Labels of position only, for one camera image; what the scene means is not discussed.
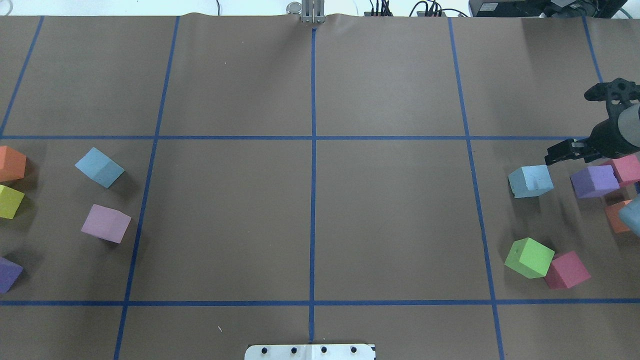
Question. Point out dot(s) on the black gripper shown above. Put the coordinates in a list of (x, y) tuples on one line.
[(607, 135)]

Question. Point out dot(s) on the white camera mast base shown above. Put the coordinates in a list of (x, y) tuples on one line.
[(337, 351)]

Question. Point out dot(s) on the purple foam block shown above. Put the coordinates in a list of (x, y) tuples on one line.
[(594, 182), (9, 274)]

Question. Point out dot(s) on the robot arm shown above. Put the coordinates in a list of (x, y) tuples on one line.
[(629, 124)]

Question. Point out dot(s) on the aluminium frame post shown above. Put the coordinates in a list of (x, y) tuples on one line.
[(309, 11)]

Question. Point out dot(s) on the yellow foam block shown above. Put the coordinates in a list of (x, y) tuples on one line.
[(10, 201)]

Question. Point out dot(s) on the light blue foam block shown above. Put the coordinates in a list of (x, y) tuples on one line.
[(97, 166), (530, 181)]

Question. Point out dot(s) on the red pink foam block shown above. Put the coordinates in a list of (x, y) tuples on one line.
[(626, 169), (566, 271)]

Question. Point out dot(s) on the pink lilac foam block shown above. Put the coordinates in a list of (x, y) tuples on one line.
[(106, 223)]

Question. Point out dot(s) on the orange foam block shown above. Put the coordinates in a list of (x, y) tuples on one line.
[(612, 214), (12, 164)]

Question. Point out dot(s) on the black usb hub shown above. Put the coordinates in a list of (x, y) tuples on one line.
[(379, 9)]

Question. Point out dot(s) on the green foam block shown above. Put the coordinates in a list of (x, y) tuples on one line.
[(529, 258)]

